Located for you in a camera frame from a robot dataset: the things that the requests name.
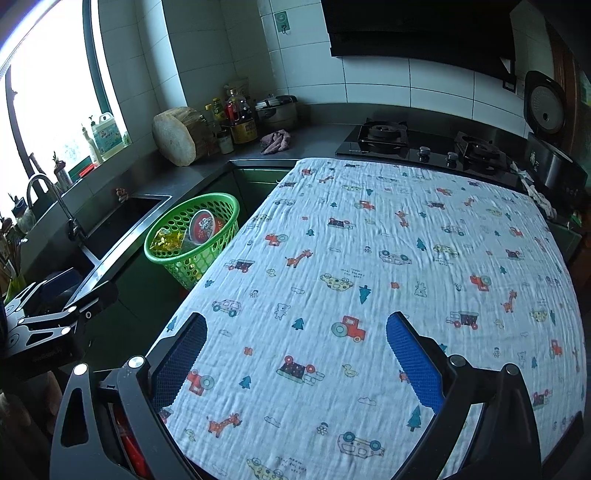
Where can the large cooking oil bottle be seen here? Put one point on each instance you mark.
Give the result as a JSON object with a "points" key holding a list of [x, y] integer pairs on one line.
{"points": [[242, 131]]}

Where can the black rice cooker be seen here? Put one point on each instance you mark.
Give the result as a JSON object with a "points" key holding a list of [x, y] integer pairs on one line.
{"points": [[549, 161]]}

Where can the small white jar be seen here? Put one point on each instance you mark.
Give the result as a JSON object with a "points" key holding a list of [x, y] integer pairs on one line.
{"points": [[225, 143]]}

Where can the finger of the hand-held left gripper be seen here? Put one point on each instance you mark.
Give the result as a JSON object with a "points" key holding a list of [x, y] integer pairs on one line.
{"points": [[104, 293], [30, 300]]}

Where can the steel faucet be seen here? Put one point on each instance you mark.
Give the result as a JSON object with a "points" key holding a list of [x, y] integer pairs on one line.
{"points": [[37, 182]]}

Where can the white crumpled cloth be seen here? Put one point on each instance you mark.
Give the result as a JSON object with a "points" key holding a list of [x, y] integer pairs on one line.
{"points": [[538, 198]]}

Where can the pink rag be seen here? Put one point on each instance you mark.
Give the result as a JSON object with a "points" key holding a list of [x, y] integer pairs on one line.
{"points": [[276, 142]]}

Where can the red scrub cloth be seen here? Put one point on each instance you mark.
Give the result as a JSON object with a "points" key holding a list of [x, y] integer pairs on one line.
{"points": [[122, 194]]}

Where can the small slim bottle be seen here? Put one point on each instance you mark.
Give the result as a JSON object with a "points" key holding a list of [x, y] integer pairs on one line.
{"points": [[90, 147]]}

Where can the clear detergent jug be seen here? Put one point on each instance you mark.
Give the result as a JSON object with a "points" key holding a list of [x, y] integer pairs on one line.
{"points": [[108, 138]]}

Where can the printed blanket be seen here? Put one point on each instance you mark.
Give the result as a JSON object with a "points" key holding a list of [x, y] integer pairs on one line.
{"points": [[369, 230]]}

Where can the black gas stove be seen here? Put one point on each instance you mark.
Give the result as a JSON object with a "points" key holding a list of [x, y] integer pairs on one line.
{"points": [[415, 147]]}

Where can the green-capped sauce bottle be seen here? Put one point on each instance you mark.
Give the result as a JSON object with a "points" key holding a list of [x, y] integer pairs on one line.
{"points": [[217, 110]]}

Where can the wooden glass-door cabinet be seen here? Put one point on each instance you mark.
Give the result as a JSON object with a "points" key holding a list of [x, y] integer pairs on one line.
{"points": [[572, 92]]}

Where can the wall socket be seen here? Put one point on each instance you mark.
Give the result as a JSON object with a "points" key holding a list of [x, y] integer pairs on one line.
{"points": [[282, 22]]}

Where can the person's left hand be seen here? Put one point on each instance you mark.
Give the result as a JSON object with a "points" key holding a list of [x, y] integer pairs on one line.
{"points": [[54, 399]]}

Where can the steel pressure cooker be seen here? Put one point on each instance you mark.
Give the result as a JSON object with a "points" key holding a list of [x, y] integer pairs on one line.
{"points": [[277, 115]]}

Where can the blue-lidded jar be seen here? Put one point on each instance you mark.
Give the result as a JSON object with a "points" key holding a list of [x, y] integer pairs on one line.
{"points": [[25, 219]]}

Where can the round wooden chopping block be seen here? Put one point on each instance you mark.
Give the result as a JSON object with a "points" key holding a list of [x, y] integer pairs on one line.
{"points": [[173, 138]]}

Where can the window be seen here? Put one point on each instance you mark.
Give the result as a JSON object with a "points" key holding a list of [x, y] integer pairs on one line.
{"points": [[55, 92]]}

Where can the yellow wrapper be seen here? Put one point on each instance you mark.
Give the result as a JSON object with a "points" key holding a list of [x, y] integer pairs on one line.
{"points": [[168, 240]]}

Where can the red flat box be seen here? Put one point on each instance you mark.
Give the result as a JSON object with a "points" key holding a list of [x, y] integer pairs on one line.
{"points": [[82, 168]]}

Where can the steel kitchen sink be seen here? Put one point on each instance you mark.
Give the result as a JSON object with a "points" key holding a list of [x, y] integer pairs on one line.
{"points": [[120, 217]]}

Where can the red paper noodle cup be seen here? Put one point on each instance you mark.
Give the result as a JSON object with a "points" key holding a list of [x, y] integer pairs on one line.
{"points": [[205, 226]]}

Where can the green plastic basket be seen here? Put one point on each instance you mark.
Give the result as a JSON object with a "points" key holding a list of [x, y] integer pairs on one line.
{"points": [[184, 272]]}

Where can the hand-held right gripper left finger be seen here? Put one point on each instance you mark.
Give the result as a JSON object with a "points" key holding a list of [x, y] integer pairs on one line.
{"points": [[180, 364]]}

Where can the steel utensil holder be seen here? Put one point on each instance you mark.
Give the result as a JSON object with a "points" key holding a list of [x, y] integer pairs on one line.
{"points": [[63, 175]]}

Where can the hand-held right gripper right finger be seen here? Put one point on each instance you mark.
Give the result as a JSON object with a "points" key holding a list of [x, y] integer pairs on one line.
{"points": [[415, 360]]}

